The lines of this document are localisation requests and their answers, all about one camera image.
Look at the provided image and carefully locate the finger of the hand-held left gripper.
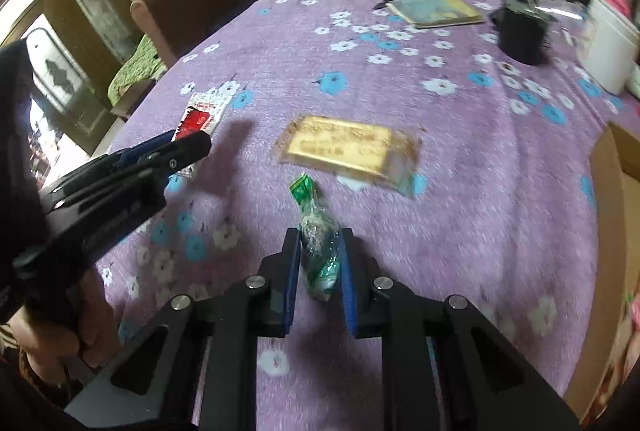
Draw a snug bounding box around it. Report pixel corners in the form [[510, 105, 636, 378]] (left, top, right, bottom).
[[90, 131, 177, 172], [40, 132, 212, 217]]

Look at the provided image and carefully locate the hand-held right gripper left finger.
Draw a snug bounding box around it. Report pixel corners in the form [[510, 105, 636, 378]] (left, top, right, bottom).
[[62, 227, 302, 431]]

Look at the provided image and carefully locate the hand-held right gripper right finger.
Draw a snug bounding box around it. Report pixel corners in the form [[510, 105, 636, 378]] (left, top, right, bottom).
[[340, 227, 581, 431]]

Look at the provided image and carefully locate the small white red packet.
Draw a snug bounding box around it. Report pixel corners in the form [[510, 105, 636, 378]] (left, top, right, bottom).
[[170, 91, 233, 176]]

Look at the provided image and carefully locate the green candy packet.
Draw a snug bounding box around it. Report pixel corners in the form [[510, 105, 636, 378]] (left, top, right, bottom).
[[290, 173, 343, 302]]

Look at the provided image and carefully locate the brown cardboard box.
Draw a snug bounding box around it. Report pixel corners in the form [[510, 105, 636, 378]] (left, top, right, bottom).
[[565, 123, 640, 417]]

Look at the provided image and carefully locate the person's left forearm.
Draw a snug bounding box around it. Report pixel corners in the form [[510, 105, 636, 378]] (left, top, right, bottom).
[[0, 351, 71, 431]]

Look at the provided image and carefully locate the person's left hand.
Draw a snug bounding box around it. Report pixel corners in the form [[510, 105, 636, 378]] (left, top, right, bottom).
[[12, 268, 121, 384]]

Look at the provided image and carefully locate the green patterned cloth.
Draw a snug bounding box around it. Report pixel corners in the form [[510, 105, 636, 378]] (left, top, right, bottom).
[[107, 35, 168, 112]]

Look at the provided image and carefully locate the tan biscuit packet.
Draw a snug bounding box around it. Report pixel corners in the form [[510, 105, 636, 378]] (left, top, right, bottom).
[[274, 115, 423, 196]]

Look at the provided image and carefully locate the wooden glazed door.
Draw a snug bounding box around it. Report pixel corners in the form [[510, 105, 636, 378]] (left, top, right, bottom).
[[0, 0, 141, 152]]

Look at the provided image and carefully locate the purple floral tablecloth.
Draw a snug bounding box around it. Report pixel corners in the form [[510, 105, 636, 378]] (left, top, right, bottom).
[[95, 0, 640, 431]]

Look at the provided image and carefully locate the yellow green book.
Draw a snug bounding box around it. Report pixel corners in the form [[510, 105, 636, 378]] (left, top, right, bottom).
[[385, 0, 486, 29]]

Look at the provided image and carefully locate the black cup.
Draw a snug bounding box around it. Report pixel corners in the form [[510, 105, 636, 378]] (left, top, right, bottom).
[[490, 0, 553, 66]]

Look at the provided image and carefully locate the white plastic jar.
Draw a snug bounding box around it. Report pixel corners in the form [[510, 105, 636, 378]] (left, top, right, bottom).
[[580, 1, 640, 94]]

